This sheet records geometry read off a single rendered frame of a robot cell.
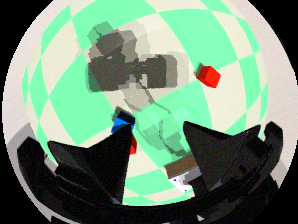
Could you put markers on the red cube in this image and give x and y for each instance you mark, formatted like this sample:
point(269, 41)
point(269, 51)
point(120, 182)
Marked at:
point(134, 145)
point(209, 76)

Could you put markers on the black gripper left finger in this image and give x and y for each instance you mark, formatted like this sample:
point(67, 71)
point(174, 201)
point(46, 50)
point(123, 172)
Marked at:
point(106, 162)

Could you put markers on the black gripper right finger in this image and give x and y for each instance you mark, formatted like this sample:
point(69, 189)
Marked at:
point(215, 152)

